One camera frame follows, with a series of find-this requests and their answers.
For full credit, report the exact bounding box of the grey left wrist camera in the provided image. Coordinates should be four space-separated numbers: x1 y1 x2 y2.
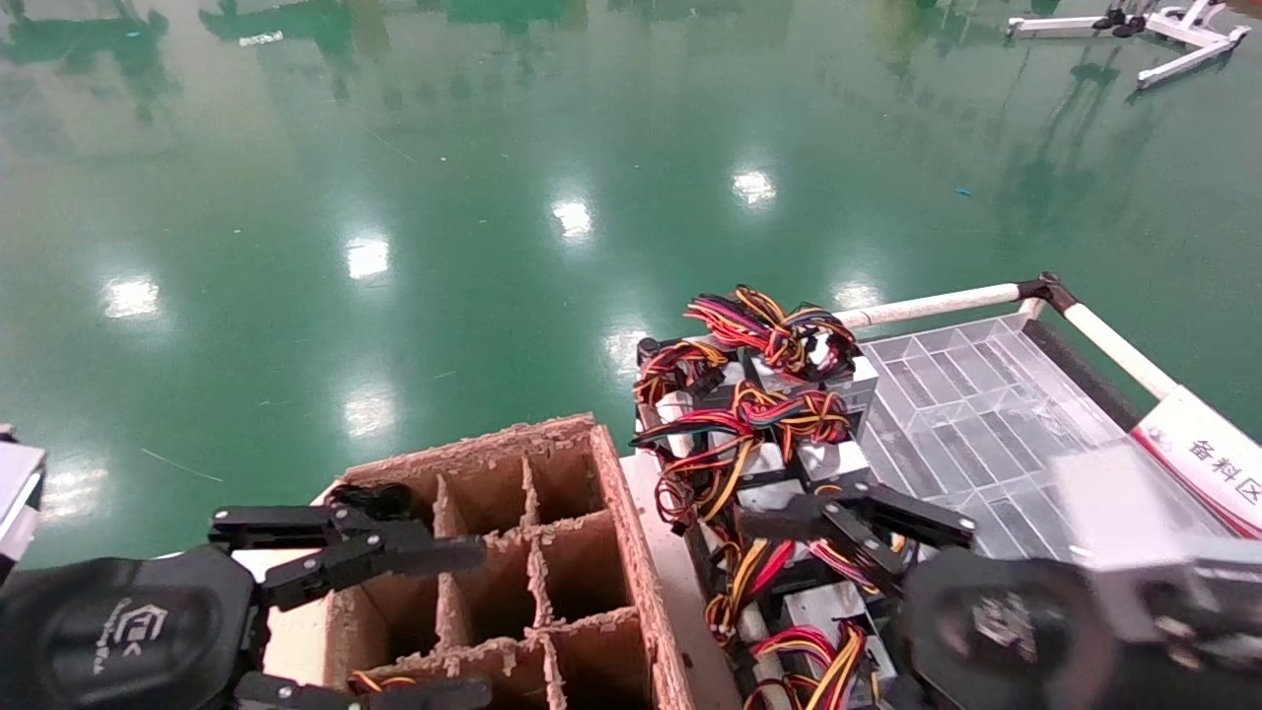
0 424 47 583

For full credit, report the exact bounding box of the white red printed sign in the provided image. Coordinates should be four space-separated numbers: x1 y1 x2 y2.
1129 387 1262 540

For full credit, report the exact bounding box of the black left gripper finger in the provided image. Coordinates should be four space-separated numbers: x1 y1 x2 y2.
235 674 494 710

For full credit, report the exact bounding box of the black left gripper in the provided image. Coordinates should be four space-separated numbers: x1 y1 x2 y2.
0 482 486 710

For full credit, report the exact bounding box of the clear plastic compartment tray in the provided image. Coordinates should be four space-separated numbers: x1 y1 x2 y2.
858 314 1262 603

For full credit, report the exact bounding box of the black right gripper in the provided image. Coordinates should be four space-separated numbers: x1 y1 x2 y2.
737 481 1117 710

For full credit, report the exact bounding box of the power supply with cable bundle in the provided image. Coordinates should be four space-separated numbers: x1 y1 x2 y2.
631 390 755 464
737 481 898 593
705 537 795 642
725 380 880 445
685 286 880 395
634 337 750 410
744 582 893 710
347 671 420 696
653 434 790 533

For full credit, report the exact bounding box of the silver power supply unit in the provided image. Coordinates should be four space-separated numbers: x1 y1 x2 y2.
794 439 871 489

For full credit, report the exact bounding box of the brown cardboard divider box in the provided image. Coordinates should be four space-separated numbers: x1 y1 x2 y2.
320 412 696 710

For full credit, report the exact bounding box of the white metal floor stand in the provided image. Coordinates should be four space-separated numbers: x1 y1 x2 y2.
1006 0 1251 92

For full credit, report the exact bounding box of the white tube cart frame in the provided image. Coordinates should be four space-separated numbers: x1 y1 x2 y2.
836 271 1181 435

